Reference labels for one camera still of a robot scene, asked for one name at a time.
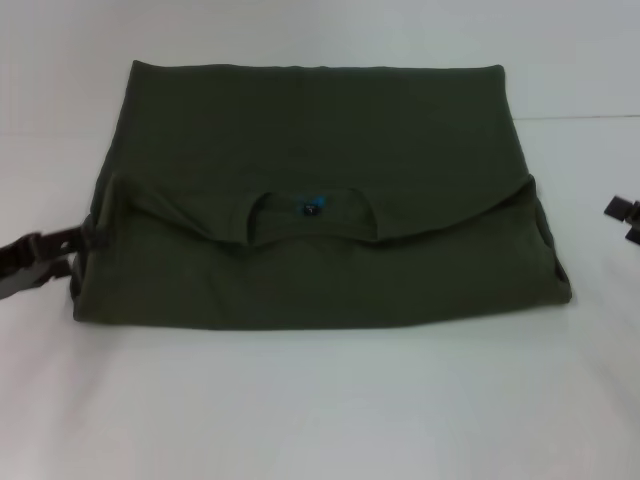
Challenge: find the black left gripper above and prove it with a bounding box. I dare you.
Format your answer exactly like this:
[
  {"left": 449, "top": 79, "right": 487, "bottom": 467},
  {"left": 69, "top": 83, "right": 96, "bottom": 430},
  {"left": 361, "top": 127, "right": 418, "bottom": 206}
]
[{"left": 0, "top": 223, "right": 109, "bottom": 304}]

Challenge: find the dark green FREE t-shirt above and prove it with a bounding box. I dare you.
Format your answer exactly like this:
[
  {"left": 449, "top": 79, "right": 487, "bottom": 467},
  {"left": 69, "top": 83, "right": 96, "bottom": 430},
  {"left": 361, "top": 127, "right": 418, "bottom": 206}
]
[{"left": 69, "top": 58, "right": 574, "bottom": 335}]

